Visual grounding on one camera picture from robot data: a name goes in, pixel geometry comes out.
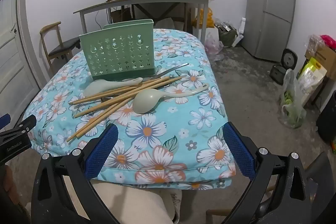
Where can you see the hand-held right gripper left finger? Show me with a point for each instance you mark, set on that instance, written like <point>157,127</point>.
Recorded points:
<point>103,150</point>

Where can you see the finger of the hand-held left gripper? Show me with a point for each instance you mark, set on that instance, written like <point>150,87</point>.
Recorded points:
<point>23,125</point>
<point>4,118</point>

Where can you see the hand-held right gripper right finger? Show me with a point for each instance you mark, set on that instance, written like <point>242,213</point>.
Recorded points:
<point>239,150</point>

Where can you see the pile of wooden chopsticks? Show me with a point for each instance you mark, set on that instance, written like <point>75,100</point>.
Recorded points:
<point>123,96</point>

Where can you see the pale green rice paddle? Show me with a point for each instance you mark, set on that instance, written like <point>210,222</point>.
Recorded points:
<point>94,88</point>

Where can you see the pale green soup spoon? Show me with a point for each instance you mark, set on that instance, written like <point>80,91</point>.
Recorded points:
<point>145,102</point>

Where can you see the metal spoon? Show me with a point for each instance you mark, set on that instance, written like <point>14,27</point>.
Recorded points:
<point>176,68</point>

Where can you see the green plastic utensil holder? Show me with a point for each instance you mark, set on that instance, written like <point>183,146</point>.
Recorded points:
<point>118,29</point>

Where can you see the beige cloth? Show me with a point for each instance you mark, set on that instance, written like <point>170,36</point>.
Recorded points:
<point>131,203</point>

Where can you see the white panel door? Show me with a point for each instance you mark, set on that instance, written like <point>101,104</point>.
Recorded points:
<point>13,56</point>

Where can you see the floral blue blanket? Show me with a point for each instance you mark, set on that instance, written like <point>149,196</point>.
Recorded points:
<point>183,119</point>

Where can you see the clear bag of greens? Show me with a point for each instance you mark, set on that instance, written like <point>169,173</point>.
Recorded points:
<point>292,103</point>

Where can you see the black rice cooker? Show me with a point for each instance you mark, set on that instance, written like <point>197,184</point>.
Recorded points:
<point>288,60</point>

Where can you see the yellow green packet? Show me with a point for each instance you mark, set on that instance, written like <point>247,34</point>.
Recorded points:
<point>312,77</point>

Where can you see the pink plastic bag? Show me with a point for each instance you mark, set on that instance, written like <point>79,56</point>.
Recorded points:
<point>213,44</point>

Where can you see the dark green bag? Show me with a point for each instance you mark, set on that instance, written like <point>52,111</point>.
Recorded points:
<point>227,36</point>

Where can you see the white leaning board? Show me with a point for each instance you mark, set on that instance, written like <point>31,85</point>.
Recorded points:
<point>240,32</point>

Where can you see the cardboard box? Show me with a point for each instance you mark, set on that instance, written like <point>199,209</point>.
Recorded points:
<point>325,58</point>

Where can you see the yellow plastic bag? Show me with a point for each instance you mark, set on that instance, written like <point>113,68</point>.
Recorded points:
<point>206,19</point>

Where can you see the brown box under table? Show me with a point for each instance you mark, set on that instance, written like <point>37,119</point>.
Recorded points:
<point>120,15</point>

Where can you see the silver refrigerator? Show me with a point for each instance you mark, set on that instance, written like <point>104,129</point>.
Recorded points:
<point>267,8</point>

